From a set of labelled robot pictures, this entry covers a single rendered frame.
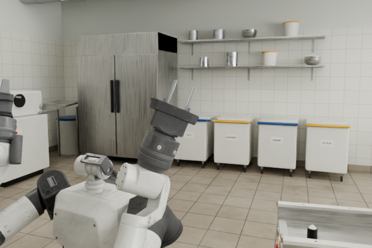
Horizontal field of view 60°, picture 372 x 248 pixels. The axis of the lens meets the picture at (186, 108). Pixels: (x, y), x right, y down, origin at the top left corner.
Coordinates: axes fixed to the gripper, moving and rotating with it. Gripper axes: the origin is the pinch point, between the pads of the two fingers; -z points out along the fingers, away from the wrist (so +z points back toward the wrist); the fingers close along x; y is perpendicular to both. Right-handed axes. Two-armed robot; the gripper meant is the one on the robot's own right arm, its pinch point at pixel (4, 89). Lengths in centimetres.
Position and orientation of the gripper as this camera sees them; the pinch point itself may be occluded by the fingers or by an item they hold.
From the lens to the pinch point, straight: 129.8
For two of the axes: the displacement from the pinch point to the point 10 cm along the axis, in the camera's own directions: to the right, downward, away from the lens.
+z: 0.9, 9.5, -3.0
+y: -8.6, -0.8, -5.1
